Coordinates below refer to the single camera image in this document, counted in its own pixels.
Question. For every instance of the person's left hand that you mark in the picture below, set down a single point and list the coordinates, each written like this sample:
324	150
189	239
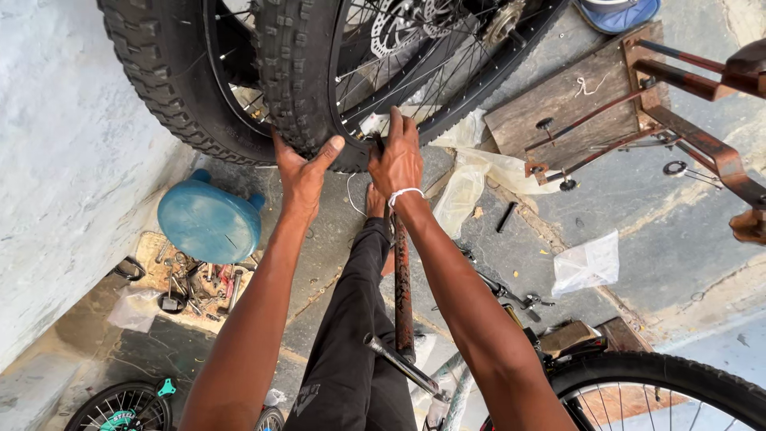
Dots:
299	185

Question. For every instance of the person's right hand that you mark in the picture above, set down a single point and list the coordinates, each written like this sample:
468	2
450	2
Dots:
398	167

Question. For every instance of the knobby bicycle wheel with disc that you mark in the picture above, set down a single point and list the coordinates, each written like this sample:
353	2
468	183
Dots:
299	90

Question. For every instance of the white thread wristband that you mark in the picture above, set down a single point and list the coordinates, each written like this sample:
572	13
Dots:
404	193

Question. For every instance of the person's foot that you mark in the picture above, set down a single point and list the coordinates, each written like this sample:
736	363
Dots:
375	203

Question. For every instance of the yellowish crumpled plastic bag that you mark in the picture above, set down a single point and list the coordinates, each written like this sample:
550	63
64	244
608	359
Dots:
464	185

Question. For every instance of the blue plastic stool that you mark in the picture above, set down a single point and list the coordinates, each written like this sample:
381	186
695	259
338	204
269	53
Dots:
206	221

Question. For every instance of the short black rod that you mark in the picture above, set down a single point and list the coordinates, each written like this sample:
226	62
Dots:
506	217

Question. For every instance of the rusty metal pipe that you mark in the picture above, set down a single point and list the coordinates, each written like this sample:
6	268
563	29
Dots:
403	299

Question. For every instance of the tray of hand tools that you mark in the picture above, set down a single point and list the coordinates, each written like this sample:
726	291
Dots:
197	281

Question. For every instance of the person's black trouser leg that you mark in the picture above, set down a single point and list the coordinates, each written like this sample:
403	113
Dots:
347	347

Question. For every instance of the fat knobby bicycle wheel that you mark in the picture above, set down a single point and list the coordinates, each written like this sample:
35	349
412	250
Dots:
161	78

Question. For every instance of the rusty wheel truing stand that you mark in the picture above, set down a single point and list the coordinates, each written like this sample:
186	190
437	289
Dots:
574	108

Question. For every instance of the chrome metal tube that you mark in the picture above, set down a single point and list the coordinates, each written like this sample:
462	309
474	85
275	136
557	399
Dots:
401	362

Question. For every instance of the small clear plastic bag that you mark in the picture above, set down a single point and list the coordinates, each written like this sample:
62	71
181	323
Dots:
133	308

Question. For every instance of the small black tyre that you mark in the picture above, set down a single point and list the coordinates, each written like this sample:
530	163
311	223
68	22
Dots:
270	420

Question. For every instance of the blue and white cap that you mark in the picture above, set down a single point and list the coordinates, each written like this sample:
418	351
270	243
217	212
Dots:
622	15

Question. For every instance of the small teal bicycle wheel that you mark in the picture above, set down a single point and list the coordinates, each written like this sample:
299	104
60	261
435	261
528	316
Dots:
119	413

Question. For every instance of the thin-tyred black bicycle wheel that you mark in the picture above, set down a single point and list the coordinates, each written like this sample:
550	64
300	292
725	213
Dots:
658	371

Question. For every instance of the white bicycle frame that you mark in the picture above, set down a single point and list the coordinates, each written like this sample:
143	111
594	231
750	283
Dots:
455	395

